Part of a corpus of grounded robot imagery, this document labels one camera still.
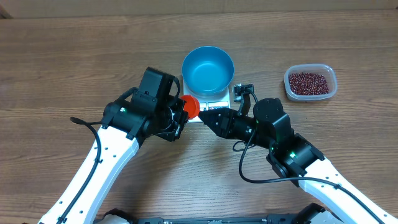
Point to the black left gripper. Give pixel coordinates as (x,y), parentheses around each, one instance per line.
(173,135)

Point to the orange scoop with blue handle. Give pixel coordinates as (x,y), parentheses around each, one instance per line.
(192,106)

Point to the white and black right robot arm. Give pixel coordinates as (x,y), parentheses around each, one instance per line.
(295,159)

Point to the blue bowl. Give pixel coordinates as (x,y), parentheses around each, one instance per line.
(207,70)

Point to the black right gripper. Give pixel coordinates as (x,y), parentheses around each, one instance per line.
(220,126)

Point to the white digital kitchen scale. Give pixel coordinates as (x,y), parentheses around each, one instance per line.
(214,101)

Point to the clear plastic container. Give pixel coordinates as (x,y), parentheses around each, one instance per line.
(318,68)

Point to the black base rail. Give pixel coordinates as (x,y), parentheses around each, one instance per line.
(312,214)

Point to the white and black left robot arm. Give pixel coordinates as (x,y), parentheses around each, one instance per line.
(123,129)

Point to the red beans in container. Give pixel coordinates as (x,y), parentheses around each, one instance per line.
(308,84)

